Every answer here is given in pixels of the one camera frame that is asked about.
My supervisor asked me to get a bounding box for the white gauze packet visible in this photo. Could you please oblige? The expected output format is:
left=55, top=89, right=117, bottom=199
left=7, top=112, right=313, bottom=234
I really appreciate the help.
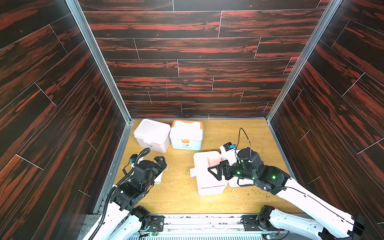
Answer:
left=154, top=171, right=163, bottom=185

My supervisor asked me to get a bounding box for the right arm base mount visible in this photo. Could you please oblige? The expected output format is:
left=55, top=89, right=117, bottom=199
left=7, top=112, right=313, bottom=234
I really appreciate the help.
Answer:
left=240, top=215, right=278, bottom=232

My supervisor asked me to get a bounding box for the pink rear medicine chest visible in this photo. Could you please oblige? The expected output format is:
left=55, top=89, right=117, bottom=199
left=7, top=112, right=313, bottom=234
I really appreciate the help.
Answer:
left=134, top=119, right=171, bottom=154

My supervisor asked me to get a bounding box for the white orange-trimmed medicine chest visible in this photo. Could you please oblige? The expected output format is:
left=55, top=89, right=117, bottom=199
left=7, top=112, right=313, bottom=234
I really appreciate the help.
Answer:
left=170, top=120, right=204, bottom=151

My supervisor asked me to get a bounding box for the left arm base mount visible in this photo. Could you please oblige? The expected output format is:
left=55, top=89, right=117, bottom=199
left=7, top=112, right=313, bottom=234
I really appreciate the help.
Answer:
left=139, top=215, right=165, bottom=238

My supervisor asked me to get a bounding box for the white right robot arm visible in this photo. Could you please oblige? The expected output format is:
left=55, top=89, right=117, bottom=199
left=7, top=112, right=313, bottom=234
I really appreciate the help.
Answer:
left=208, top=143, right=365, bottom=240

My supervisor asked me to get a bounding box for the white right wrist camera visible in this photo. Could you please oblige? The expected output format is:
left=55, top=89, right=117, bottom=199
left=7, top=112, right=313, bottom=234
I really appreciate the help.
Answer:
left=220, top=142, right=237, bottom=166

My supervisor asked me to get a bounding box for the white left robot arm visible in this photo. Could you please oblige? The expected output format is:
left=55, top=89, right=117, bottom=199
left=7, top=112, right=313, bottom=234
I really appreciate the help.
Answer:
left=84, top=157, right=167, bottom=240

